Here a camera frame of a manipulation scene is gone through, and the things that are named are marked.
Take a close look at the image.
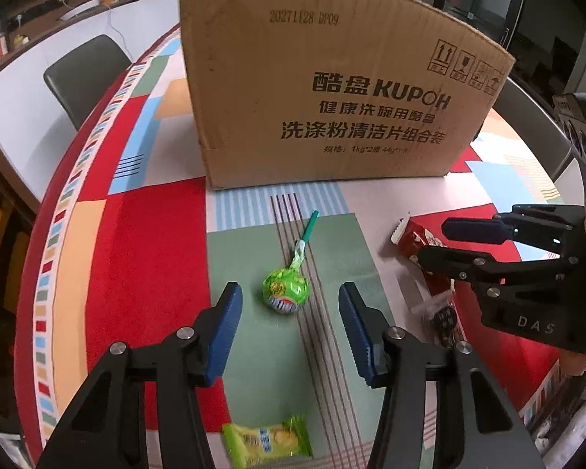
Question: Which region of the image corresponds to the dark chair left side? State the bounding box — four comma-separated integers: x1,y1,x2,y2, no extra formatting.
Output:
43,35,131,130

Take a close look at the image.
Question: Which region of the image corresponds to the right hand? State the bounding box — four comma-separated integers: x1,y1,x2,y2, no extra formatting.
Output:
559,349,586,377

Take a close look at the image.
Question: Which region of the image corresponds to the small black clear packet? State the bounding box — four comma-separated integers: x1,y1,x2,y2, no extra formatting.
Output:
411,289,467,348

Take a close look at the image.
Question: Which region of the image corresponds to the white counter cabinet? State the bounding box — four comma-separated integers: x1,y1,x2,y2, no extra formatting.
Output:
0,0,180,204

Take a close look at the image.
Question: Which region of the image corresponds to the green lollipop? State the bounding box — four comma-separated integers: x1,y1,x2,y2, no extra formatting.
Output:
262,209,320,315

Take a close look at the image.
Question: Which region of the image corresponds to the brown cardboard box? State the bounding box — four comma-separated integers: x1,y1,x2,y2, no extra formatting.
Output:
180,0,515,190

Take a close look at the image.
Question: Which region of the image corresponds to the dark chair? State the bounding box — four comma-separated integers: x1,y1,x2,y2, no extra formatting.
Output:
493,77,572,181
43,35,131,130

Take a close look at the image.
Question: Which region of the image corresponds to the green yellow snack packet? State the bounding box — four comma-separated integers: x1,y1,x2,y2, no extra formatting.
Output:
222,415,313,468

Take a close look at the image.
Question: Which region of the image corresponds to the colourful patchwork tablecloth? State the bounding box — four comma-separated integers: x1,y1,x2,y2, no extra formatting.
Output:
14,29,561,468

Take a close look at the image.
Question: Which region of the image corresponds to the red white snack packet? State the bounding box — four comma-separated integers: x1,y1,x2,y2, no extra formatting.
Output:
389,216,447,275

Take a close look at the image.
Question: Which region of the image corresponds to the dark chair right near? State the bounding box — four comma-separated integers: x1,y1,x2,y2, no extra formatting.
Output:
493,77,572,181

